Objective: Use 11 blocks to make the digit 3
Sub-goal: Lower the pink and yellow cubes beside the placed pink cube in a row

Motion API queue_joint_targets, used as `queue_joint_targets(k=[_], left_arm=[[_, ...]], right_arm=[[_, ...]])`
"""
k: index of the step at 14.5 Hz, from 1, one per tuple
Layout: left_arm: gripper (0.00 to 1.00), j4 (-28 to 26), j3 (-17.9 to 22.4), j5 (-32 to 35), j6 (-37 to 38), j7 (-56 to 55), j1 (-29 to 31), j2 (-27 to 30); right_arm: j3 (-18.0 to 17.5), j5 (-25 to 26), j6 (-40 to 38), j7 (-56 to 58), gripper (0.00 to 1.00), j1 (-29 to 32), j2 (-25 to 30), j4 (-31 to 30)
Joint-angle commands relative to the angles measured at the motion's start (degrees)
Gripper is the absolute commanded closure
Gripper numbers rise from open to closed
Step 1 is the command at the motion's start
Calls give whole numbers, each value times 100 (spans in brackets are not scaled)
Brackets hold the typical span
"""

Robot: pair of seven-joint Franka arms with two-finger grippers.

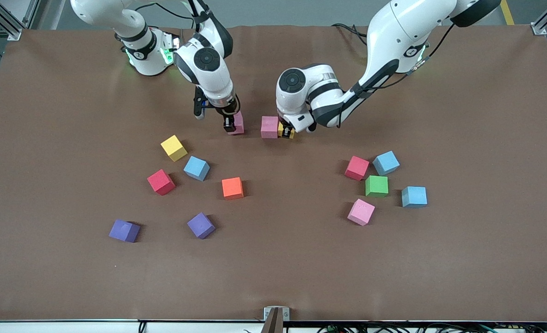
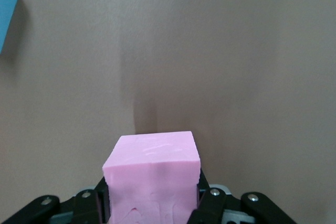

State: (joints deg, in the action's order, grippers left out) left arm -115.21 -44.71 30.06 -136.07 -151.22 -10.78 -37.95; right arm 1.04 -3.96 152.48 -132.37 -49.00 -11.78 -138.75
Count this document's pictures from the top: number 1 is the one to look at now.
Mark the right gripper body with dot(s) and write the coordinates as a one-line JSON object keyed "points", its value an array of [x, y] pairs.
{"points": [[227, 114]]}

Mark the pink foam cube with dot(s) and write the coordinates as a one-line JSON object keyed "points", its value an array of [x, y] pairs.
{"points": [[239, 125], [361, 212], [269, 127]]}

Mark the yellow foam cube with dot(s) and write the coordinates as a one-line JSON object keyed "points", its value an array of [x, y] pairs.
{"points": [[174, 148], [280, 130]]}

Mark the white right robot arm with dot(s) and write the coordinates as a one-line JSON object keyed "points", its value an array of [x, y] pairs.
{"points": [[213, 85]]}

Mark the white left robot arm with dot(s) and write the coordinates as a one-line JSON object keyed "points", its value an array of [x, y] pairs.
{"points": [[393, 27]]}

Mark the blue foam cube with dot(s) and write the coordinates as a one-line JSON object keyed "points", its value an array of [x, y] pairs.
{"points": [[414, 196], [386, 163], [196, 167]]}

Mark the orange foam cube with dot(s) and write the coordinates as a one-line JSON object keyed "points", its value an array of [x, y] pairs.
{"points": [[232, 188]]}

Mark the red foam cube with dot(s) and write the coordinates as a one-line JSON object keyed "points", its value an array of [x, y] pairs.
{"points": [[357, 167], [161, 181]]}

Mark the green foam cube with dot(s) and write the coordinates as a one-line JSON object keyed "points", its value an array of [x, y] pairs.
{"points": [[377, 186]]}

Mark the purple foam cube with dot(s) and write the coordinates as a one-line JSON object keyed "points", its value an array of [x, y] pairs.
{"points": [[201, 225], [124, 230]]}

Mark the brown table mat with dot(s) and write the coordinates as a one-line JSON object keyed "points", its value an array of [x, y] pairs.
{"points": [[273, 259]]}

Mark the grey metal camera bracket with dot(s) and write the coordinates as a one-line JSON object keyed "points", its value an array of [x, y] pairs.
{"points": [[276, 319]]}

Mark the white table edge rail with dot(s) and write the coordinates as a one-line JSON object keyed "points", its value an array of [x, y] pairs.
{"points": [[70, 327]]}

